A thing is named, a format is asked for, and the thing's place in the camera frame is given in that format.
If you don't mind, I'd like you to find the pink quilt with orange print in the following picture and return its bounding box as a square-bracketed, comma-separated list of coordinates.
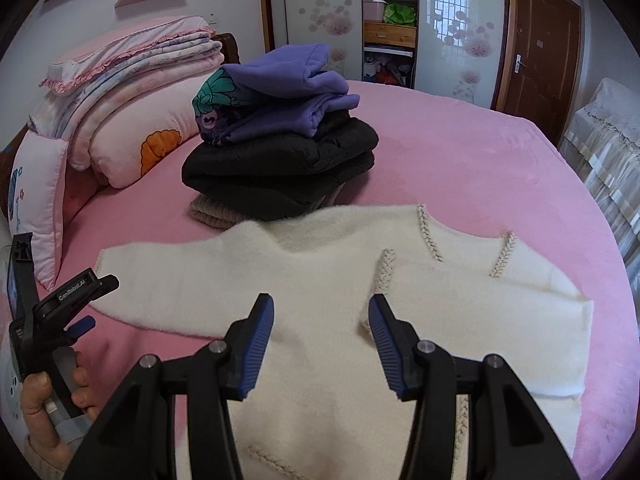
[70, 72, 207, 191]

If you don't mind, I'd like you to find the purple folded hoodie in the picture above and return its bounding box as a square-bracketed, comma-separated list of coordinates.
[192, 44, 360, 147]

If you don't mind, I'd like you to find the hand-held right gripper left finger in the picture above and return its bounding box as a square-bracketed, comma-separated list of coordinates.
[62, 292, 276, 480]

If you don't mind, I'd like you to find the lace covered furniture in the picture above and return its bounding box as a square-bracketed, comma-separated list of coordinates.
[557, 77, 640, 288]

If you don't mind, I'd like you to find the stack of pink quilts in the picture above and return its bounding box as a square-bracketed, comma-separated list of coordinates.
[27, 40, 226, 141]

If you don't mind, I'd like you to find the beige folded knit garment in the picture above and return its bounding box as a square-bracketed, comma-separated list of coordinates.
[190, 192, 251, 231]

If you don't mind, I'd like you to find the person's left forearm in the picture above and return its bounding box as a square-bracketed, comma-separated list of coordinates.
[22, 432, 81, 480]

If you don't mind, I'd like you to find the pink ruffled folded quilt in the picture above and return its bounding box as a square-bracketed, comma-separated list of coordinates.
[40, 16, 217, 98]

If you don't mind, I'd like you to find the person's left hand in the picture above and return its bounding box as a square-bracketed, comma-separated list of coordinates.
[20, 366, 92, 445]

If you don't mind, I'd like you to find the black folded puffer jacket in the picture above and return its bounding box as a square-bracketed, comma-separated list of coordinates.
[181, 110, 378, 222]

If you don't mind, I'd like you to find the pink padded headboard cushion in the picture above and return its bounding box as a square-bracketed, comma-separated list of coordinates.
[7, 132, 71, 291]

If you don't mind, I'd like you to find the pink bed sheet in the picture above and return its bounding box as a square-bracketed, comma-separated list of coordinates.
[50, 77, 632, 480]

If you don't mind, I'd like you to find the white fuzzy sweater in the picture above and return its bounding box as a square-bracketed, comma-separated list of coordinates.
[95, 203, 596, 480]

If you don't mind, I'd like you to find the green bag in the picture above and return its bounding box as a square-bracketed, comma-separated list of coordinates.
[384, 3, 418, 26]

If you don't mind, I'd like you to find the brown wooden door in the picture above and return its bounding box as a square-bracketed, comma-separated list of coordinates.
[492, 0, 583, 132]

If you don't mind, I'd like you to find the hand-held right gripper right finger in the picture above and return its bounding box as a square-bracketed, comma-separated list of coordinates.
[367, 294, 581, 480]

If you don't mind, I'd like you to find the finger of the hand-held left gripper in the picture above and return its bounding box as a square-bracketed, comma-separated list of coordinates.
[62, 316, 96, 341]

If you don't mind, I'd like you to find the wardrobe with floral doors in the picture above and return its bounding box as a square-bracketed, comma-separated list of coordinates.
[257, 0, 516, 111]

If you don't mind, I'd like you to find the wooden wardrobe drawer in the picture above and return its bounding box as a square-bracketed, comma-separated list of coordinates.
[363, 22, 417, 49]

